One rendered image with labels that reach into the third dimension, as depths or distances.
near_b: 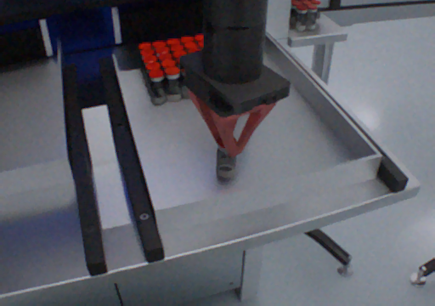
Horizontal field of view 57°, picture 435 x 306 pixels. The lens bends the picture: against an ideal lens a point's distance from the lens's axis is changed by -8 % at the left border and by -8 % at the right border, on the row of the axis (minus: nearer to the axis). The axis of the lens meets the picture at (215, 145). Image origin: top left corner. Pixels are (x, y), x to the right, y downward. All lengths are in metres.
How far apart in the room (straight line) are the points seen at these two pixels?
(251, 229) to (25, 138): 0.33
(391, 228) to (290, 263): 0.44
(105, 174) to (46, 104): 0.19
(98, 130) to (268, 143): 0.21
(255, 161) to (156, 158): 0.12
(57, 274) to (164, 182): 0.16
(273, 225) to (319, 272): 1.07
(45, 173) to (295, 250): 1.17
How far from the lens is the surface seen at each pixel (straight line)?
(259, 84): 0.40
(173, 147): 0.54
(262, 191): 0.45
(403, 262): 1.62
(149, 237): 0.42
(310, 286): 1.47
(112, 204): 0.48
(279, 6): 0.78
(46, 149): 0.57
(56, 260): 0.45
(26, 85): 0.73
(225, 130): 0.41
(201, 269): 1.19
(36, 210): 0.50
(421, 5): 1.15
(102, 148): 0.52
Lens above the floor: 1.22
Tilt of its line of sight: 39 degrees down
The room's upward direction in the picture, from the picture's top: straight up
